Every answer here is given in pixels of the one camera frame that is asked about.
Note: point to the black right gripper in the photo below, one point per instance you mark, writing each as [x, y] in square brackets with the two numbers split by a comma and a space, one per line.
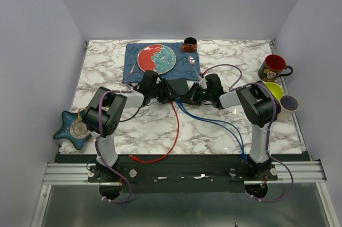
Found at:
[191, 97]

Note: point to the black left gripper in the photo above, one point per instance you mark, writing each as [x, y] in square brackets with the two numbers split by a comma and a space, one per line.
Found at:
[166, 93]

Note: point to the black network switch box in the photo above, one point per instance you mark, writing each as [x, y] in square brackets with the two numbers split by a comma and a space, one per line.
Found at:
[176, 87]

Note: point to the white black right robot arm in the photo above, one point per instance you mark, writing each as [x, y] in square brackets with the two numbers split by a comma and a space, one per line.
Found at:
[258, 103]

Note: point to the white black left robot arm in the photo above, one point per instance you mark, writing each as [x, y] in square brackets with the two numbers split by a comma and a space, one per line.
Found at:
[103, 113]

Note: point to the silver fork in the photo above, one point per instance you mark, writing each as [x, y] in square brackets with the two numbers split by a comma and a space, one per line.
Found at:
[133, 66]

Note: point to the red and teal plate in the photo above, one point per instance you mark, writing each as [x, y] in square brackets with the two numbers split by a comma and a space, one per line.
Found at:
[156, 57]

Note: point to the silver spoon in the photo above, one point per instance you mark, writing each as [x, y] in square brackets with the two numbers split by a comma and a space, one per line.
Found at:
[192, 62]

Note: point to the small brown mug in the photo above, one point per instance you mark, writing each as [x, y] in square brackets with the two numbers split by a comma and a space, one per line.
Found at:
[189, 45]

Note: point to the black mug red inside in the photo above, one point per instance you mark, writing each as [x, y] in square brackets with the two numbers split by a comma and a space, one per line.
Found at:
[273, 67]

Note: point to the lime green bowl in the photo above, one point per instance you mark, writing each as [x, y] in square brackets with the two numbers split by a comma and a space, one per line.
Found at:
[275, 89]

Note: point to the blue star-shaped dish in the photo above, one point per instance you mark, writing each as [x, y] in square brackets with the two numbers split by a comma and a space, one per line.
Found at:
[73, 128]

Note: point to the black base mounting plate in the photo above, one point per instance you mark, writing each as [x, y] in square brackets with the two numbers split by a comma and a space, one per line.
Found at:
[182, 174]

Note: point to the lavender cup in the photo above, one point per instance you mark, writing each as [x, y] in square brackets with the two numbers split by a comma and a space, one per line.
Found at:
[289, 105]

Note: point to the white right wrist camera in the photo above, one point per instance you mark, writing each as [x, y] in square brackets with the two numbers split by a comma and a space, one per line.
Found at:
[203, 83]

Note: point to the aluminium extrusion rail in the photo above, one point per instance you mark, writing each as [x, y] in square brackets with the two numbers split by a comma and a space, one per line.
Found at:
[65, 174]

